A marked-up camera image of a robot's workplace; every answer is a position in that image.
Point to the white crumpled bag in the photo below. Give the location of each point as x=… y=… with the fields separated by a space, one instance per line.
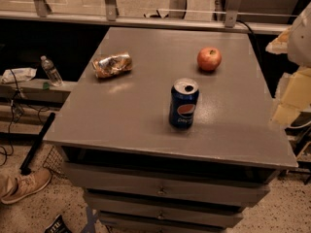
x=18 y=75

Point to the metal window railing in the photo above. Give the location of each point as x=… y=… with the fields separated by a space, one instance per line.
x=171 y=14

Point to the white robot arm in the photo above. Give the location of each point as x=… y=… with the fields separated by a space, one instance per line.
x=299 y=44

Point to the crushed orange can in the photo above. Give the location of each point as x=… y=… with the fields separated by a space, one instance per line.
x=112 y=65

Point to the black stick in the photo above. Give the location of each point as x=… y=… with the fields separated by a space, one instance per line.
x=24 y=168

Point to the wire mesh basket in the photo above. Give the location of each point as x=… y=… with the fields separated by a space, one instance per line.
x=53 y=162

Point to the clear plastic water bottle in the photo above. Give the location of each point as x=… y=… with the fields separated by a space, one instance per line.
x=51 y=71

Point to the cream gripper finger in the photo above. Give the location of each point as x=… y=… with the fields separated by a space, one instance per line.
x=280 y=44
x=292 y=97

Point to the red apple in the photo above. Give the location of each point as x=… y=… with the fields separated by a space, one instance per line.
x=209 y=59

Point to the tan sneaker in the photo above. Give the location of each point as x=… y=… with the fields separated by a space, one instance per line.
x=15 y=189

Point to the grey drawer cabinet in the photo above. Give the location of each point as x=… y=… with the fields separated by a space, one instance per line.
x=140 y=172

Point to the black printed packet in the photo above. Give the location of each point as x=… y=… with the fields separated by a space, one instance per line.
x=58 y=226

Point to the blue pepsi can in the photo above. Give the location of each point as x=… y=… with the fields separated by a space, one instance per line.
x=184 y=96

